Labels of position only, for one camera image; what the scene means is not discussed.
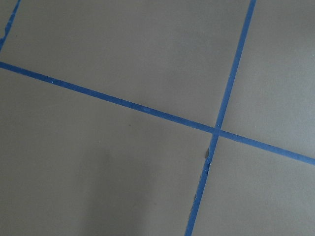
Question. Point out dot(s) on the crossing blue tape strip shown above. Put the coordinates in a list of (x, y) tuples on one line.
[(159, 114)]

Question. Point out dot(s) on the long blue tape strip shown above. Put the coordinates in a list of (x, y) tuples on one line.
[(220, 118)]

